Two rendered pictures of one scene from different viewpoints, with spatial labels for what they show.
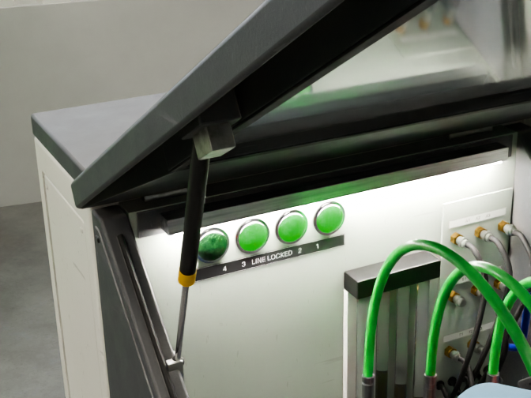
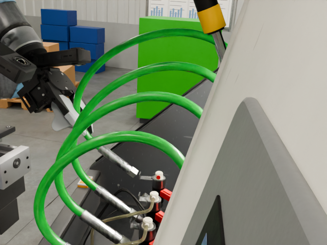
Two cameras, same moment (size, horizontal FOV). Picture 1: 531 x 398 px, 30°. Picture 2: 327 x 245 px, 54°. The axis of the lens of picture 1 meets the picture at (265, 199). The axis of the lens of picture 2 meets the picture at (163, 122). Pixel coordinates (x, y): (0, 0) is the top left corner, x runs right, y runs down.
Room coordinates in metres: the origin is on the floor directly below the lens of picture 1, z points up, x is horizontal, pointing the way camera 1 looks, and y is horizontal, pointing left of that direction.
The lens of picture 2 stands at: (1.34, -0.75, 1.47)
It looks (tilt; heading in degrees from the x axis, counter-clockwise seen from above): 20 degrees down; 121
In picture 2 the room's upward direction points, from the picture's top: 4 degrees clockwise
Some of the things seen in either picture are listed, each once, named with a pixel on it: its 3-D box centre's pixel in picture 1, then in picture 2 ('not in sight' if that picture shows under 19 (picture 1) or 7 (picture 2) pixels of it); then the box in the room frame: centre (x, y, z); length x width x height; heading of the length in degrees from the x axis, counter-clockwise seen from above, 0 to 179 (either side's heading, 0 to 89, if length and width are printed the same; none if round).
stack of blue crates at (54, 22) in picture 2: not in sight; (73, 41); (-3.96, 4.22, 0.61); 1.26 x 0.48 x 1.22; 16
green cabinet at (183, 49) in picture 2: not in sight; (179, 70); (-0.69, 2.99, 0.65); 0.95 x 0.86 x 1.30; 24
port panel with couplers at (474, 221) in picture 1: (478, 290); not in sight; (1.37, -0.33, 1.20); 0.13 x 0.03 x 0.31; 116
